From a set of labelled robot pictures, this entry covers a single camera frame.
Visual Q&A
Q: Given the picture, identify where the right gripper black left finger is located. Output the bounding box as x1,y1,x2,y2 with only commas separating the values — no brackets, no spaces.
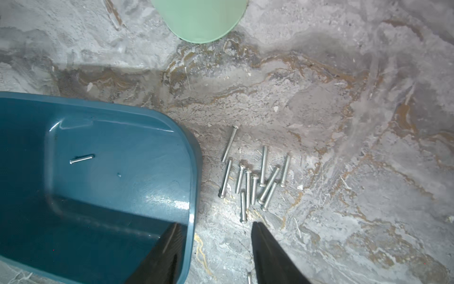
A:
125,222,188,284

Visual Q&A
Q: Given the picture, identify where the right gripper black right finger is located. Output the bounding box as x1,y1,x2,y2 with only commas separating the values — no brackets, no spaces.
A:
251,221,310,284

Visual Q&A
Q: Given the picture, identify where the teal plastic storage tray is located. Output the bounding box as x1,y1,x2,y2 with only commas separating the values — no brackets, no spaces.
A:
1,92,202,284

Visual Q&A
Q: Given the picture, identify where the mint green pencil cup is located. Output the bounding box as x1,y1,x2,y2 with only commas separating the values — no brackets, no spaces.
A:
151,0,248,44

